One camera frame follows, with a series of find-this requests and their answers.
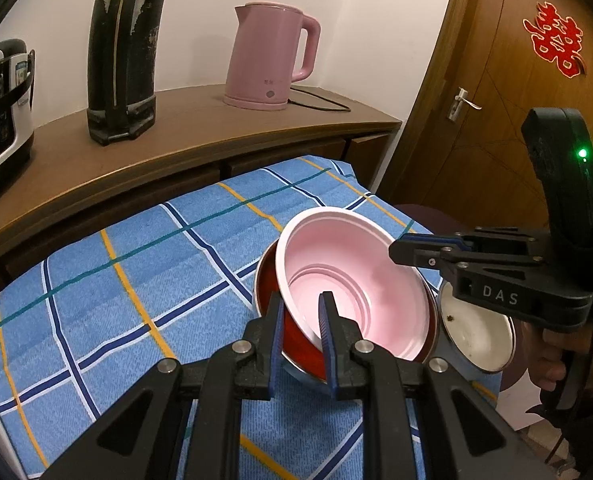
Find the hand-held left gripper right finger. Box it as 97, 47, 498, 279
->
318, 291, 562, 480

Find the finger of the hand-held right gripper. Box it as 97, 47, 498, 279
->
388, 239, 458, 269
401, 231, 478, 252

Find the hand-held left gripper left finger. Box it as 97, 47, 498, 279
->
41, 290, 285, 480

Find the red metal bowl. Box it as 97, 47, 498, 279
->
253, 240, 440, 384

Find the pink plastic bowl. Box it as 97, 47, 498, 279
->
275, 208, 426, 361

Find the person's right hand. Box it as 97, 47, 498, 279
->
524, 321, 566, 391

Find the wooden door with red decoration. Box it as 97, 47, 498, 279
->
381, 0, 593, 321

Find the white bowl with metal rim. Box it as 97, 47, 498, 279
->
437, 280, 518, 374

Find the blue checked cloth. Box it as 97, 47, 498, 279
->
0, 156, 502, 480

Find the red paper door decoration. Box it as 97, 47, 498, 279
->
523, 2, 588, 80

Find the brown wooden cabinet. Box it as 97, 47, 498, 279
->
0, 82, 403, 306

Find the pink electric kettle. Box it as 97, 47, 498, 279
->
222, 2, 322, 110

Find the black thermos flask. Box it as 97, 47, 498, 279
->
86, 0, 177, 147

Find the white black rice cooker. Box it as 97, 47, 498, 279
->
0, 39, 36, 206

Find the silver door handle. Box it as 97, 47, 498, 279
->
447, 86, 482, 122

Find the black kettle cable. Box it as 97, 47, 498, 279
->
289, 85, 352, 113

